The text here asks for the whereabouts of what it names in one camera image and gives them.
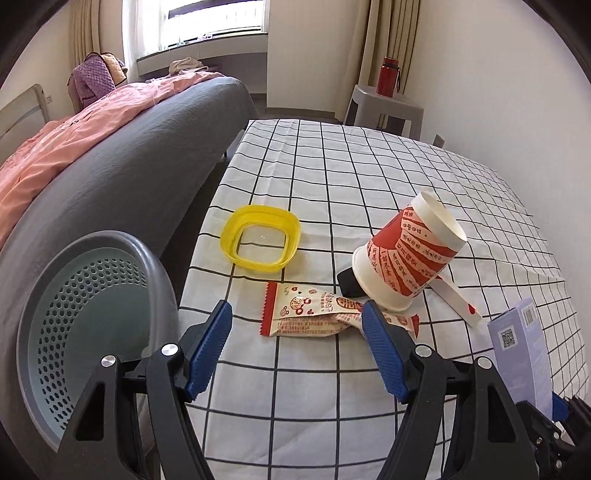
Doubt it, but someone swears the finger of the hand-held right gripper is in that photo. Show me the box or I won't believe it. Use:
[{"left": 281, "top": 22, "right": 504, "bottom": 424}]
[
  {"left": 550, "top": 391, "right": 588, "bottom": 445},
  {"left": 516, "top": 400, "right": 561, "bottom": 439}
]

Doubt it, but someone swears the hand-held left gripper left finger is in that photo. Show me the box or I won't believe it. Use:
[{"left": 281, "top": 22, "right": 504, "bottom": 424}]
[{"left": 56, "top": 299, "right": 233, "bottom": 480}]

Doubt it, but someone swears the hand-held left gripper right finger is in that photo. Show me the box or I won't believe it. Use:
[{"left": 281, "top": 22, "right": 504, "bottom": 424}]
[{"left": 361, "top": 299, "right": 541, "bottom": 480}]

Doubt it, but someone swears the pale purple carton box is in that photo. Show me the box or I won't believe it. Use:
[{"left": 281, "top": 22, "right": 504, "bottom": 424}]
[{"left": 487, "top": 296, "right": 555, "bottom": 421}]

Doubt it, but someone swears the red and white snack wrapper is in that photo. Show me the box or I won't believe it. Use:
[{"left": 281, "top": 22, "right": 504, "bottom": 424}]
[{"left": 259, "top": 282, "right": 419, "bottom": 339}]

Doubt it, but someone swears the red striped paper cup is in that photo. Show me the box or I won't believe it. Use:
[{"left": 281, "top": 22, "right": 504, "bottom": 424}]
[{"left": 352, "top": 189, "right": 483, "bottom": 328}]

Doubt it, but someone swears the grey perforated trash bin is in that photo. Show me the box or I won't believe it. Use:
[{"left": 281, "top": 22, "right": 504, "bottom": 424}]
[{"left": 16, "top": 231, "right": 178, "bottom": 455}]

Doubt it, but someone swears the small black object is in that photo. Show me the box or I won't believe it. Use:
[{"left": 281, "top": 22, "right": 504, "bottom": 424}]
[{"left": 337, "top": 269, "right": 365, "bottom": 298}]

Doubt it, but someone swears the yellow plastic lid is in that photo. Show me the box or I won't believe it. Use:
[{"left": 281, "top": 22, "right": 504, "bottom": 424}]
[{"left": 220, "top": 206, "right": 302, "bottom": 277}]

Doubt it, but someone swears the black checked white tablecloth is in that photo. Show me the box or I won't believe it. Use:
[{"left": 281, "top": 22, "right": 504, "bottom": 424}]
[{"left": 178, "top": 119, "right": 566, "bottom": 480}]

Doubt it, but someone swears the grey bed sheet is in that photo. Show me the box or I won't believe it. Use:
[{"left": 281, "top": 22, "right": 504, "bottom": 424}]
[{"left": 0, "top": 75, "right": 260, "bottom": 462}]

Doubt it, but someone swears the grey plastic stool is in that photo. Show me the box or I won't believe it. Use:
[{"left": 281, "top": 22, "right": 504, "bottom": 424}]
[{"left": 344, "top": 84, "right": 424, "bottom": 139}]

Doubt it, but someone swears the pink blanket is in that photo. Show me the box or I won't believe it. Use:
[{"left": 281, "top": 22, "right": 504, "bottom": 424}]
[{"left": 0, "top": 71, "right": 232, "bottom": 250}]

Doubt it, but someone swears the red water bottle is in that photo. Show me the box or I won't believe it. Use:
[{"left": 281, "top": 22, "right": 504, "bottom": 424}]
[{"left": 376, "top": 56, "right": 402, "bottom": 97}]

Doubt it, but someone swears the beige cloth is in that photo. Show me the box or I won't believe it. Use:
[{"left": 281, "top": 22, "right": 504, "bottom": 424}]
[{"left": 167, "top": 58, "right": 204, "bottom": 75}]

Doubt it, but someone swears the grey window ledge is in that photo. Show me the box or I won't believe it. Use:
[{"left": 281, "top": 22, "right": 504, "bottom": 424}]
[{"left": 136, "top": 32, "right": 269, "bottom": 100}]

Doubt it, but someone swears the purple quilted bag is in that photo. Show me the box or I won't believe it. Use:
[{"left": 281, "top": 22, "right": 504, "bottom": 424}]
[{"left": 68, "top": 53, "right": 116, "bottom": 109}]

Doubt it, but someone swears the beige bed headboard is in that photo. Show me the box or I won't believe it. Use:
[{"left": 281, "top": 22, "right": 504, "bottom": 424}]
[{"left": 0, "top": 84, "right": 51, "bottom": 153}]

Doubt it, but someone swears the beige quilted bag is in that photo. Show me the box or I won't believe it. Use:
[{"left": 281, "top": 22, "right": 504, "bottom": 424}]
[{"left": 99, "top": 52, "right": 129, "bottom": 84}]

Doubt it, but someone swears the beige curtain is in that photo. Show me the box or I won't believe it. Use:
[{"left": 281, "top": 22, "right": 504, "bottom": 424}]
[
  {"left": 344, "top": 0, "right": 421, "bottom": 125},
  {"left": 68, "top": 0, "right": 125, "bottom": 70}
]

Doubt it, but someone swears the white sheer curtain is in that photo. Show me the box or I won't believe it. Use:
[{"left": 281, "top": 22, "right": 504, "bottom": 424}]
[{"left": 121, "top": 0, "right": 162, "bottom": 84}]

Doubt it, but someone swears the window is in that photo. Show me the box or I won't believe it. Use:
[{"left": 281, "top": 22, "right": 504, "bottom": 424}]
[{"left": 154, "top": 0, "right": 269, "bottom": 51}]

